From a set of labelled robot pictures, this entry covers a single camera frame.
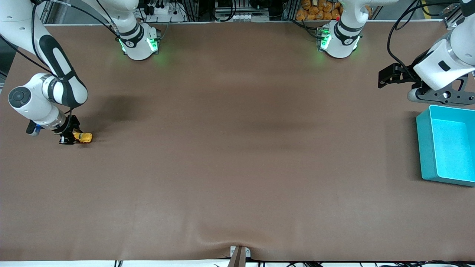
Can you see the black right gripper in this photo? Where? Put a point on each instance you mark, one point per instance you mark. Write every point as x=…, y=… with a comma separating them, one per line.
x=69, y=127

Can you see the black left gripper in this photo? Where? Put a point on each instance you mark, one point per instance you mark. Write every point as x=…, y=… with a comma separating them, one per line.
x=407, y=74

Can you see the yellow beetle toy car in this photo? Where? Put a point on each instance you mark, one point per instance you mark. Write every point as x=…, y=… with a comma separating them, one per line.
x=83, y=137

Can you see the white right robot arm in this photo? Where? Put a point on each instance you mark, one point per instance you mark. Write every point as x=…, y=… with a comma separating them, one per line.
x=70, y=89

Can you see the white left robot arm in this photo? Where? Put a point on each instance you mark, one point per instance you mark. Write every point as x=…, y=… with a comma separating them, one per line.
x=345, y=33

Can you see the teal plastic bin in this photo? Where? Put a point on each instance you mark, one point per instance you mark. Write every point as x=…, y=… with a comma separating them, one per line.
x=426, y=148

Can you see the orange object pile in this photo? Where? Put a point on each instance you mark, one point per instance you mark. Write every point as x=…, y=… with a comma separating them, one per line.
x=315, y=11

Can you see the white power strip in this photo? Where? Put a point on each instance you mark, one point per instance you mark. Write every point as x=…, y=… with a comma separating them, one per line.
x=163, y=11

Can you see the white terminal block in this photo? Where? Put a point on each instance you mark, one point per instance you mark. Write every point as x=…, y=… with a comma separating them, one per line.
x=245, y=17

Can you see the brown table mat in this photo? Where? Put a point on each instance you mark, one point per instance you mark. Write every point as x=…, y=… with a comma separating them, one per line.
x=237, y=148

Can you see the black electronics box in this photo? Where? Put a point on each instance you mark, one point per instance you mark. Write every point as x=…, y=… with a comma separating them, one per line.
x=226, y=3

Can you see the aluminium frame rail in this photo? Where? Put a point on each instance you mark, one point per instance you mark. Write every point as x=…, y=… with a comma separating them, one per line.
x=453, y=20

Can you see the aluminium profile post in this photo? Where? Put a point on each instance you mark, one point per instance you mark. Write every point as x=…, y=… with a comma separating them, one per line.
x=193, y=9
x=289, y=9

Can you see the metal table clamp bracket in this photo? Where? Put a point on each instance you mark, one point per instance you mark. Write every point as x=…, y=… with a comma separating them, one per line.
x=237, y=256

